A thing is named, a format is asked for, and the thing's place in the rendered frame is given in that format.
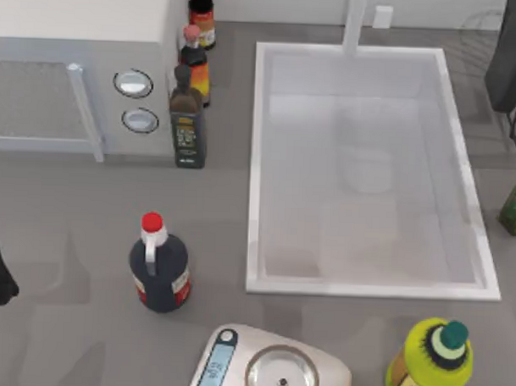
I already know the dark square olive oil bottle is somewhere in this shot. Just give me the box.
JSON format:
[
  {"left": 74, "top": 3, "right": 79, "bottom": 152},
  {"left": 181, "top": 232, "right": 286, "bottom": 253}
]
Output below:
[{"left": 166, "top": 63, "right": 210, "bottom": 170}]

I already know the white sink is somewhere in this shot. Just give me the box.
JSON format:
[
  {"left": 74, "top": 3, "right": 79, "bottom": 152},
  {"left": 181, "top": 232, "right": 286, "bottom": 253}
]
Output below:
[{"left": 243, "top": 41, "right": 512, "bottom": 303}]

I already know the dark bottle red cap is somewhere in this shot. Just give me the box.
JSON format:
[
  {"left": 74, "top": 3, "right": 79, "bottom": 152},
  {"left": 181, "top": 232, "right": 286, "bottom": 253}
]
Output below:
[{"left": 127, "top": 211, "right": 195, "bottom": 314}]

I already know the dark bottle pink cap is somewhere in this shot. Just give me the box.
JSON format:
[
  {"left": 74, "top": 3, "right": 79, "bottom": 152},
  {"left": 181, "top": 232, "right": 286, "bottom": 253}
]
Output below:
[{"left": 178, "top": 23, "right": 214, "bottom": 109}]

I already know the small silver microwave knob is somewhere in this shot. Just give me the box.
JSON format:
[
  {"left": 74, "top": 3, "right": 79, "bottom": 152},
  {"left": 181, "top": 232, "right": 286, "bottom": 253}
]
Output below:
[{"left": 120, "top": 106, "right": 161, "bottom": 135}]

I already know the large silver microwave knob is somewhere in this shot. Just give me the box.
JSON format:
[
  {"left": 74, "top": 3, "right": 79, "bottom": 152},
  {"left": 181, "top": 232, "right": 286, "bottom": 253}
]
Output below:
[{"left": 112, "top": 67, "right": 156, "bottom": 100}]

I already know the silver kitchen scale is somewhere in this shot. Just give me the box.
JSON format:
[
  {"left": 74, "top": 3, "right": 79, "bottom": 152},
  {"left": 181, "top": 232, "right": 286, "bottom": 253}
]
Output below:
[{"left": 186, "top": 321, "right": 355, "bottom": 386}]

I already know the dark bottle orange label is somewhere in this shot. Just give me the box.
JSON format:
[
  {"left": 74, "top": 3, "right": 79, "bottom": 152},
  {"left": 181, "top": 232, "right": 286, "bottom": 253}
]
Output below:
[{"left": 186, "top": 0, "right": 219, "bottom": 51}]

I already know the tall white tap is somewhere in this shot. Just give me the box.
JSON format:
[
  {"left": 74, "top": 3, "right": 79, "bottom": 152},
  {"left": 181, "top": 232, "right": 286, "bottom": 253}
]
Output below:
[{"left": 341, "top": 0, "right": 387, "bottom": 58}]

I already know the pale microwave oven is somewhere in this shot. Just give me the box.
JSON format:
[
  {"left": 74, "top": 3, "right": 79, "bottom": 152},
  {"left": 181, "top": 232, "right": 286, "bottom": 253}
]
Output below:
[{"left": 0, "top": 0, "right": 190, "bottom": 169}]

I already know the yellow-green bottle teal cap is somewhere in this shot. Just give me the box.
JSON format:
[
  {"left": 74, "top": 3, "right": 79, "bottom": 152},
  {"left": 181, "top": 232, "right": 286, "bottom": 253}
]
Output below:
[{"left": 385, "top": 315, "right": 475, "bottom": 386}]

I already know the microwave door handle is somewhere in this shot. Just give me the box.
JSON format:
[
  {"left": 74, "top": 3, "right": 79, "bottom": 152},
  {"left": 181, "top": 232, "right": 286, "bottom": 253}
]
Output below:
[{"left": 63, "top": 62, "right": 109, "bottom": 163}]

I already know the white wall socket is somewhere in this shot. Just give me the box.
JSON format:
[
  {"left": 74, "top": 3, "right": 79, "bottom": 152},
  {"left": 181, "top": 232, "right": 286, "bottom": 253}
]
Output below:
[{"left": 372, "top": 5, "right": 394, "bottom": 30}]

